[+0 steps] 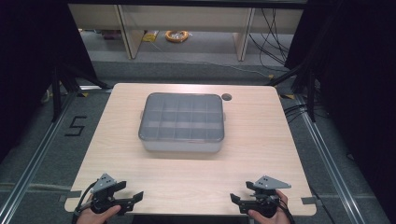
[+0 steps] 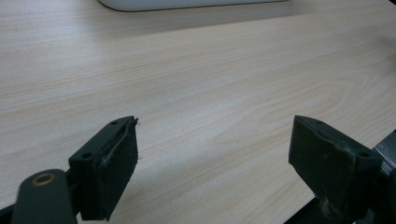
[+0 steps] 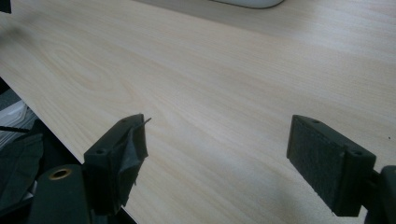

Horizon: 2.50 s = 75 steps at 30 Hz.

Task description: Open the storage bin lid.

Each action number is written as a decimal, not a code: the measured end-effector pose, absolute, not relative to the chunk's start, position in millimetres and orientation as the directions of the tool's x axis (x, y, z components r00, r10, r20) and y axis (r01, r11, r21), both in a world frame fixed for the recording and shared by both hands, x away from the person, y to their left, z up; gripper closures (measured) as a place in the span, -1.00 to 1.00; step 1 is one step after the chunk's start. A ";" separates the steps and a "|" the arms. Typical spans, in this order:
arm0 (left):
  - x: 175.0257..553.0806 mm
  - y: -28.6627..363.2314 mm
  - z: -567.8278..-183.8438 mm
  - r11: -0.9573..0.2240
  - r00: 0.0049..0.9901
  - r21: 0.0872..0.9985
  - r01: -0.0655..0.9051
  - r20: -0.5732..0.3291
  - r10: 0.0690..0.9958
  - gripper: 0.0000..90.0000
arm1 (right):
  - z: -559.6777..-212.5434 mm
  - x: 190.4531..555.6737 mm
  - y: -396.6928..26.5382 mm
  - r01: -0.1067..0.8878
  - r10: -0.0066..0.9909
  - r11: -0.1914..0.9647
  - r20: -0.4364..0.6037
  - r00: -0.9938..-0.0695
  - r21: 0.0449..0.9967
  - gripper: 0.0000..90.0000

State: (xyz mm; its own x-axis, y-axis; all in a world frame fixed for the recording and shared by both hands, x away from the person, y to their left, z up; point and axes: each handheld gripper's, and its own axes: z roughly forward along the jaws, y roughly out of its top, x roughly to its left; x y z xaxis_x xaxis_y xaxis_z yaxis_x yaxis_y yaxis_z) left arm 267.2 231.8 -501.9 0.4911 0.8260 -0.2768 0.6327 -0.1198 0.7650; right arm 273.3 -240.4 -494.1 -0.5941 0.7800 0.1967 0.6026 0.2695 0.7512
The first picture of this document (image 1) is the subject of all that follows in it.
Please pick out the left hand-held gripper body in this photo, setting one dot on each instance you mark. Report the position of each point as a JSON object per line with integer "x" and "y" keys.
{"x": 102, "y": 196}

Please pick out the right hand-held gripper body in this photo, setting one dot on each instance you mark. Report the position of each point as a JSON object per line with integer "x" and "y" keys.
{"x": 263, "y": 202}

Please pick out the grey compartment storage box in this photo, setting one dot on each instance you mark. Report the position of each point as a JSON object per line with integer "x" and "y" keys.
{"x": 180, "y": 146}

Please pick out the grey plastic compartment box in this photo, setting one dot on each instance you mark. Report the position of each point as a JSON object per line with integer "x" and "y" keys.
{"x": 182, "y": 116}

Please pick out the person's right hand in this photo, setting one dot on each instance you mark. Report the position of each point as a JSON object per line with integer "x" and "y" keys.
{"x": 277, "y": 217}

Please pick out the person's left hand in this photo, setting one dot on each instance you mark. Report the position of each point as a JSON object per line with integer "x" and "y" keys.
{"x": 90, "y": 217}

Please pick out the grey tape strip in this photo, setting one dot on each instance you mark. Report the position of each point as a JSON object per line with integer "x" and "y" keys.
{"x": 309, "y": 200}
{"x": 73, "y": 194}

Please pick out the round dark table grommet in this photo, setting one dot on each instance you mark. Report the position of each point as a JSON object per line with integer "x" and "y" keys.
{"x": 226, "y": 96}

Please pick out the yellow floor tape piece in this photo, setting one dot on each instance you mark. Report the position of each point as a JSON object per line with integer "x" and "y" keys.
{"x": 288, "y": 96}
{"x": 82, "y": 94}

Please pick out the black metal stand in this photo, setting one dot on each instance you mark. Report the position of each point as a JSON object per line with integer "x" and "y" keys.
{"x": 308, "y": 90}
{"x": 56, "y": 93}

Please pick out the black curtain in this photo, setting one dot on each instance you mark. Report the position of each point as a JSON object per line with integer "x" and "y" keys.
{"x": 31, "y": 62}
{"x": 358, "y": 77}

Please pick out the yellow packet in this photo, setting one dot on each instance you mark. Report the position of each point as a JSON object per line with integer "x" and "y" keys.
{"x": 150, "y": 36}

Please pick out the aluminium floor rail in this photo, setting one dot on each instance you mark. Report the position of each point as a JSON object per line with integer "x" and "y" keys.
{"x": 330, "y": 161}
{"x": 34, "y": 161}

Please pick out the light wooden desk frame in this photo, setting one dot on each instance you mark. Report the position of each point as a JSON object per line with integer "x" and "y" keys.
{"x": 186, "y": 18}

